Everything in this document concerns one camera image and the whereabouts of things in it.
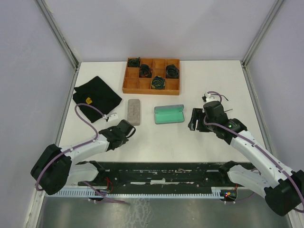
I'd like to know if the grey glasses case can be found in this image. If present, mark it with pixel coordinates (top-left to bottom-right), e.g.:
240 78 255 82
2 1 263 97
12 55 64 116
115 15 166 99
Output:
127 99 141 126

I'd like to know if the blue glasses case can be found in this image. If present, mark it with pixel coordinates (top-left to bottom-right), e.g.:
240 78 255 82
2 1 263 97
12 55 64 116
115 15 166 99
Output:
154 104 185 124

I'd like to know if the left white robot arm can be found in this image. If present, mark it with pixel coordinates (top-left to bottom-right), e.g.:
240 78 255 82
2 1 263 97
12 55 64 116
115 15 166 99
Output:
30 120 136 195

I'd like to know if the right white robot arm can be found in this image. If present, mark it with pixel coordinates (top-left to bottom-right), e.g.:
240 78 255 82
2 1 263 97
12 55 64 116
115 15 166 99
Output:
188 101 304 216

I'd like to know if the black cloth pouch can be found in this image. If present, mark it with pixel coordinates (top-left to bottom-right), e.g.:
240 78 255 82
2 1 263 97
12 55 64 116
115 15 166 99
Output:
73 76 122 123

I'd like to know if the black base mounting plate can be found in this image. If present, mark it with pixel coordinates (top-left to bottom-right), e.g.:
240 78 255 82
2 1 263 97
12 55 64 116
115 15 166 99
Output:
90 162 235 194

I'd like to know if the wooden compartment tray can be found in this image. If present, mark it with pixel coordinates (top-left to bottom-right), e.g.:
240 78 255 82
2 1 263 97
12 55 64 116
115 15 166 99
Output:
122 57 181 95

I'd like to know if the right electronics board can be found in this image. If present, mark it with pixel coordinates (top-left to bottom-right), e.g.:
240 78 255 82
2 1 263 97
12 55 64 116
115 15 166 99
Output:
224 190 238 200

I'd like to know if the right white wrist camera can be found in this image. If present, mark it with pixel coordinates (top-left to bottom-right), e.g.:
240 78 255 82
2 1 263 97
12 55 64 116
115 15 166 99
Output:
202 93 218 103

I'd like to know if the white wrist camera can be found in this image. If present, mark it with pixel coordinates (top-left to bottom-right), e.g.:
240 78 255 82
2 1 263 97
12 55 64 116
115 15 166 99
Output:
105 113 118 122
202 93 218 103

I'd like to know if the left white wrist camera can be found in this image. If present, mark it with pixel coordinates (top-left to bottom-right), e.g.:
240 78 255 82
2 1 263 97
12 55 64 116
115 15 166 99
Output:
105 113 118 122

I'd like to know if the red wires left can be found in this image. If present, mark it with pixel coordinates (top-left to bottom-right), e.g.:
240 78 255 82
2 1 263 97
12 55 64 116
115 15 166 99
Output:
104 177 114 193

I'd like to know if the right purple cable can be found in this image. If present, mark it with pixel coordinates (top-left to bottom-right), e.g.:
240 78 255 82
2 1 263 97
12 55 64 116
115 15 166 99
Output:
203 91 304 212

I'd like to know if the right aluminium frame post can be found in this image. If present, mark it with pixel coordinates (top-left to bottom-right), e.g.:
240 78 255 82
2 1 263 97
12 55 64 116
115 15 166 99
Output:
241 0 285 68

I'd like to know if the aluminium frame post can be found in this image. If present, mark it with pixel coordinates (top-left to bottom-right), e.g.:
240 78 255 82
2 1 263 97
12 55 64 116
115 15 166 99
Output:
241 0 285 68
35 0 80 69

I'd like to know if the white slotted cable duct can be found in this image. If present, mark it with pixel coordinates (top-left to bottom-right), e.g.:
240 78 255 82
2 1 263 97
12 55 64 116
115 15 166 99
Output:
54 186 226 198

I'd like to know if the left aluminium frame post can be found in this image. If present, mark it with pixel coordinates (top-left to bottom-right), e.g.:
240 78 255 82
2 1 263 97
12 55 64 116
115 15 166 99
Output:
35 0 80 69

